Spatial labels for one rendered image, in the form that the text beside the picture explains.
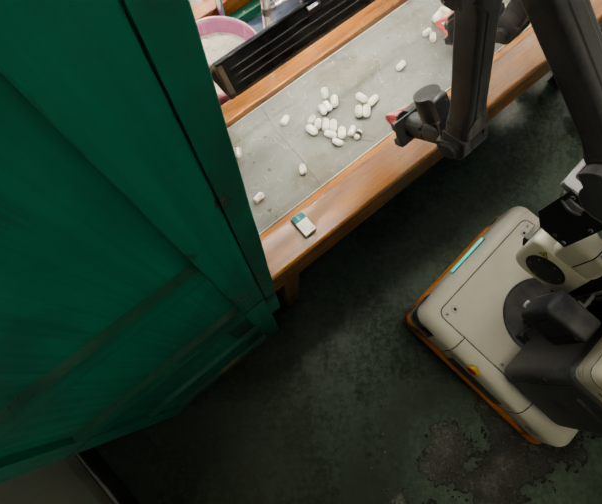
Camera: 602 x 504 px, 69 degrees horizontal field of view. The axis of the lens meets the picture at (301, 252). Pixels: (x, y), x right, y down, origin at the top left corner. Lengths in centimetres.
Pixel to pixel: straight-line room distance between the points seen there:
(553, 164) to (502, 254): 71
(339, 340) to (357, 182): 85
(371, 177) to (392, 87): 30
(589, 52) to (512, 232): 118
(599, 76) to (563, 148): 172
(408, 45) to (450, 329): 94
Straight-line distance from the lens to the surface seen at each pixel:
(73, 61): 24
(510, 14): 128
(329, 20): 103
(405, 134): 108
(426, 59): 144
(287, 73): 133
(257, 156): 122
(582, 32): 67
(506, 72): 145
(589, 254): 116
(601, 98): 70
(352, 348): 183
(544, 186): 228
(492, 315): 169
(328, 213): 113
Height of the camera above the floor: 182
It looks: 75 degrees down
